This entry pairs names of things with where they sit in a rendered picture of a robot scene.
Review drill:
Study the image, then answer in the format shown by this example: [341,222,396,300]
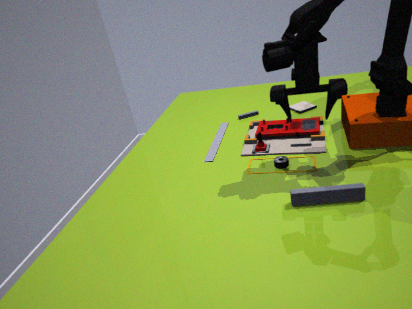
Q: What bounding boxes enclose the white flat square plate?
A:
[289,101,317,114]

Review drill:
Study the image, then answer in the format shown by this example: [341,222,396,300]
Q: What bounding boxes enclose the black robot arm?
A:
[262,0,412,117]

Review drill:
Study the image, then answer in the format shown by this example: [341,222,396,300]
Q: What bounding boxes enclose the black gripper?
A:
[269,62,347,123]

